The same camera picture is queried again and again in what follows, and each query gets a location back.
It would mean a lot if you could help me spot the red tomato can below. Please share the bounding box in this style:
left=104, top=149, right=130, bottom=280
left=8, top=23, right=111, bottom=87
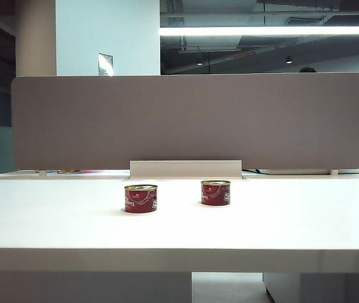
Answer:
left=200, top=180, right=232, bottom=206
left=124, top=184, right=158, bottom=213

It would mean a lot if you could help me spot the grey desk divider panel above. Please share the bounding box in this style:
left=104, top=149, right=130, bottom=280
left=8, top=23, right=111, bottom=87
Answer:
left=11, top=72, right=359, bottom=172

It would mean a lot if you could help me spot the white flat desktop device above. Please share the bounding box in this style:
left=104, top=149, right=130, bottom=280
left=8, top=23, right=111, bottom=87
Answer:
left=259, top=168, right=359, bottom=175

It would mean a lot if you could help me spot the long ceiling light strip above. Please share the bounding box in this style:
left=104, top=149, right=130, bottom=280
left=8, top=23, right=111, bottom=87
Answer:
left=159, top=26, right=359, bottom=37

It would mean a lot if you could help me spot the white desk support panel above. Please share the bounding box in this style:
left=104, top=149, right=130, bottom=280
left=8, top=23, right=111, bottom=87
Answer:
left=0, top=271, right=193, bottom=303

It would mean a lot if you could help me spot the framed wall notice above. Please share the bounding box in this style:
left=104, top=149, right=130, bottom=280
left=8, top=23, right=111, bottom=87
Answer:
left=97, top=52, right=114, bottom=77

